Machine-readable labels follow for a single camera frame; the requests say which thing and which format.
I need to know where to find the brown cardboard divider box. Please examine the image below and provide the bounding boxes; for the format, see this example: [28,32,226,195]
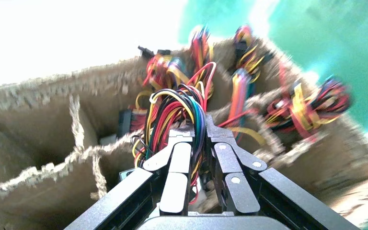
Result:
[0,37,368,230]

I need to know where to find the multicolour wire bundle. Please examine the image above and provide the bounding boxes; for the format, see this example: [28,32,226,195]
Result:
[120,62,218,206]
[264,74,354,141]

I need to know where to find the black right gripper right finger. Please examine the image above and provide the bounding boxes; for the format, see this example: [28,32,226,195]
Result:
[204,114,360,230]

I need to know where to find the rear multicolour wire bundles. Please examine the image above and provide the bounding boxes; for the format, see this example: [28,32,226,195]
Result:
[118,46,192,138]

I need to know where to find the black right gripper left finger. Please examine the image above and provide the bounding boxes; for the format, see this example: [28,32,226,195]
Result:
[64,124,196,230]

